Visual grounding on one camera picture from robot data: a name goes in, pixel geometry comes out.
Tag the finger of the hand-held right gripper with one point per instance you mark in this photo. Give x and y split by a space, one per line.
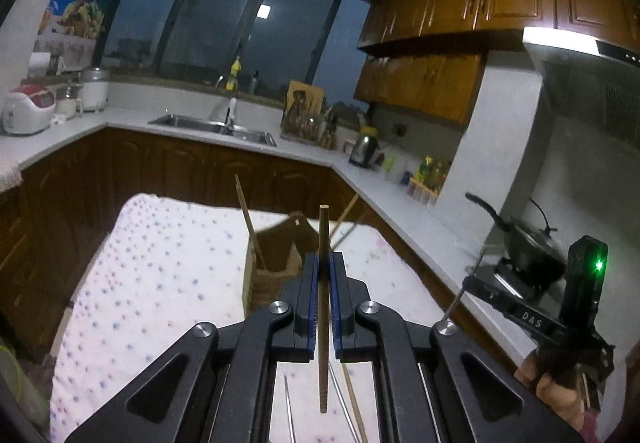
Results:
495 300

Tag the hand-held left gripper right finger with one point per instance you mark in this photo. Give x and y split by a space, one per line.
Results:
337 293

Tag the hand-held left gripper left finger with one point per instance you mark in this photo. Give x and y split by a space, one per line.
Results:
312 293

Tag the metal chopstick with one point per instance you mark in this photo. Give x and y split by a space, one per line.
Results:
289 403
457 295
345 403

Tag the wooden utensil holder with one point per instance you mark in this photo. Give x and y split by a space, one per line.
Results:
270 273

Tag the wooden chopstick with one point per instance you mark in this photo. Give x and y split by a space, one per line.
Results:
247 218
323 233
357 415
347 210

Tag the person's right hand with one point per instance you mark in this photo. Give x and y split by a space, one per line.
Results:
555 400

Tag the black wok with lid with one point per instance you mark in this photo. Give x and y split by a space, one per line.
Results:
530 248

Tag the pink spice container set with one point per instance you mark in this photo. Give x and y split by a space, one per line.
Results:
424 190

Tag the steel electric kettle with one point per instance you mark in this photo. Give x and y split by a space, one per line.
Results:
362 150

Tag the condiment bottles in tray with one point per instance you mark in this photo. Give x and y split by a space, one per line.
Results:
430 170

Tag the knife block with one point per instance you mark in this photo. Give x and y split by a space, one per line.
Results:
329 130

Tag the dotted white tablecloth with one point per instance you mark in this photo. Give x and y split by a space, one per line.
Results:
150 273

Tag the yellow container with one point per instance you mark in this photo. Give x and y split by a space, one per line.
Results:
369 128

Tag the kitchen utensil rack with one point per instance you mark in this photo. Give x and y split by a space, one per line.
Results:
300 123

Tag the dark wooden lower cabinets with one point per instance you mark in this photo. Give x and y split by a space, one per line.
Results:
175 168

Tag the steel kitchen sink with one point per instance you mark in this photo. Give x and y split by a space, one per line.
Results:
210 127

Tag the wooden cutting board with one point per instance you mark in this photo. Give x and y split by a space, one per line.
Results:
312 93

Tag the dark pump dispenser bottle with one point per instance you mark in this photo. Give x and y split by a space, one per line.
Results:
254 82

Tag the chrome faucet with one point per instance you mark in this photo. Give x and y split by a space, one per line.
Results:
219 82

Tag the yellow dish soap bottle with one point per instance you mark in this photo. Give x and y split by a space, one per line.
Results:
234 73

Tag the range hood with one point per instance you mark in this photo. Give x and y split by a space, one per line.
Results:
575 43

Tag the dark kitchen window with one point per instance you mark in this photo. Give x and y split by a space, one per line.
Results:
210 23

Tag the wooden upper cabinets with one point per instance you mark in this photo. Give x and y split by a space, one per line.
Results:
450 13

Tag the white pot with steel lid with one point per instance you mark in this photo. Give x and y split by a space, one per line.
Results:
94 90

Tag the pale green plastic container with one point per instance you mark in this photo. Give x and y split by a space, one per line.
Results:
20 383

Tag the glass jar with lid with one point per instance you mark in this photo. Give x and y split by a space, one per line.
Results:
68 102

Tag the white lace cloth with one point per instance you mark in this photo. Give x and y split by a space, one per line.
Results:
9 173

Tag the white rice cooker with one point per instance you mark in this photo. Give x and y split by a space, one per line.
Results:
27 110

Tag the paper towel roll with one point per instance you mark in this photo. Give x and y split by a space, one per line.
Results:
39 64

